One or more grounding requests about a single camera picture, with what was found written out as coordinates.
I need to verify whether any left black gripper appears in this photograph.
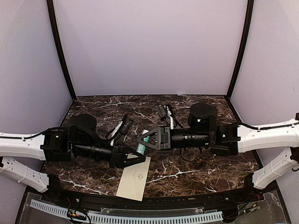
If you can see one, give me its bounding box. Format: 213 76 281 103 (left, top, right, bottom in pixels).
73 140 146 170

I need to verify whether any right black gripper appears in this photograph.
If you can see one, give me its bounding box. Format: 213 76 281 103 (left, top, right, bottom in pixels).
136 125 210 150

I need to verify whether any green white glue stick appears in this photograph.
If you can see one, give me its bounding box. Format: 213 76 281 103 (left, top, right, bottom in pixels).
135 129 150 156

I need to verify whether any cream paper envelope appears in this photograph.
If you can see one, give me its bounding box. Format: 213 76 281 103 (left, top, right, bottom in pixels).
116 157 151 201

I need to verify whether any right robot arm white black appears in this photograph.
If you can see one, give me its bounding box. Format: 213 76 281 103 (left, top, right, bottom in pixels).
136 103 299 203

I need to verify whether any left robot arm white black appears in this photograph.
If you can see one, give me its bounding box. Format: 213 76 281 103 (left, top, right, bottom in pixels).
0 114 146 203

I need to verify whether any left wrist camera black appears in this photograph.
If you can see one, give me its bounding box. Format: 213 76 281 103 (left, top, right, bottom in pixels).
106 114 134 146

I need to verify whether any white slotted cable duct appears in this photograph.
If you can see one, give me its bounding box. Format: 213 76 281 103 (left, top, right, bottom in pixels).
29 199 223 224

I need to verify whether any black front table rail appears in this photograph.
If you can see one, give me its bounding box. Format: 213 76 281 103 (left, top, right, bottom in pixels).
38 175 267 212

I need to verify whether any small circuit board with wires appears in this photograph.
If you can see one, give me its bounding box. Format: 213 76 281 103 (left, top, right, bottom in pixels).
67 210 87 221

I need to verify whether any right black frame post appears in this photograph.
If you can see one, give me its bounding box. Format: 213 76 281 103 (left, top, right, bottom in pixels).
225 0 254 101

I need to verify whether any black frame post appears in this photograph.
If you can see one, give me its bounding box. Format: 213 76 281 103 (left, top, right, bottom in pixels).
225 0 254 101
46 0 77 101

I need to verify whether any left black frame post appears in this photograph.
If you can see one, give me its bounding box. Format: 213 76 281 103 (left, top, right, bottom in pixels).
46 0 77 101

